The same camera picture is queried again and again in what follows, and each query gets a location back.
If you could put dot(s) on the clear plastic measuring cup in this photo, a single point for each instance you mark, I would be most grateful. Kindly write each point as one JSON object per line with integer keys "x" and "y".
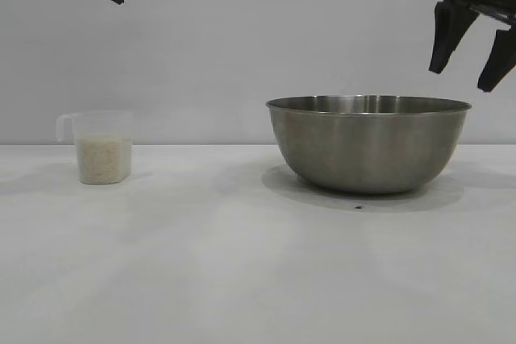
{"x": 101, "y": 126}

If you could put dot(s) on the white uncooked rice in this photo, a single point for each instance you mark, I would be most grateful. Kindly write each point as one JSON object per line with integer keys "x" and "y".
{"x": 102, "y": 160}

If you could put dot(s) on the stainless steel mixing bowl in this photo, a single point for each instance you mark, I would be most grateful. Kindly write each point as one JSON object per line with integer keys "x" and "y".
{"x": 363, "y": 146}

